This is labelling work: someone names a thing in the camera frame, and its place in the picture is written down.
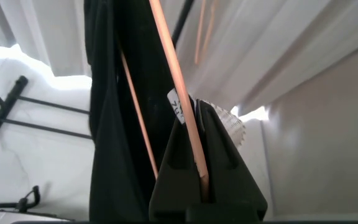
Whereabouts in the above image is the black clothes rack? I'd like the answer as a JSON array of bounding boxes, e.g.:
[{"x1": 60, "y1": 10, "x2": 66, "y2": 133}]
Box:
[{"x1": 0, "y1": 0, "x2": 196, "y2": 147}]

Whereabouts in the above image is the white curtain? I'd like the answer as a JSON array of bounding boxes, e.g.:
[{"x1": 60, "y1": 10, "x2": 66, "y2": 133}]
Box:
[{"x1": 0, "y1": 0, "x2": 358, "y2": 116}]

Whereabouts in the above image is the white laundry basket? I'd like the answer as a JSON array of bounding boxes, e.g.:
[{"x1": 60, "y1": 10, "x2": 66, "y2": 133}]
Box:
[{"x1": 209, "y1": 101, "x2": 247, "y2": 149}]

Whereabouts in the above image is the pink clothes hanger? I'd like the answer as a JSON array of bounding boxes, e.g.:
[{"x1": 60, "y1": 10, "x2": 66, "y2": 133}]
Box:
[
  {"x1": 193, "y1": 0, "x2": 219, "y2": 65},
  {"x1": 119, "y1": 0, "x2": 211, "y2": 202}
]

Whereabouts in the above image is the black cable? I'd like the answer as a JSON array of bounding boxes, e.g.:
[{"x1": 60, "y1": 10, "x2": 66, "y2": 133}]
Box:
[{"x1": 0, "y1": 185, "x2": 42, "y2": 215}]

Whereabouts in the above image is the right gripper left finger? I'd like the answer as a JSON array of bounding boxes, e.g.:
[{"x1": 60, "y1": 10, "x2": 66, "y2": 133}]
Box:
[{"x1": 149, "y1": 98, "x2": 209, "y2": 222}]

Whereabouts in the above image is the black garment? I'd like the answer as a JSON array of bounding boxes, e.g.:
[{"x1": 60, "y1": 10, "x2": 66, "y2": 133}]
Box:
[{"x1": 84, "y1": 0, "x2": 197, "y2": 222}]

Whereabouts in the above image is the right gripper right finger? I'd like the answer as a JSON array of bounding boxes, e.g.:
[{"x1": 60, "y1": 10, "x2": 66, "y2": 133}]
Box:
[{"x1": 197, "y1": 100, "x2": 269, "y2": 222}]

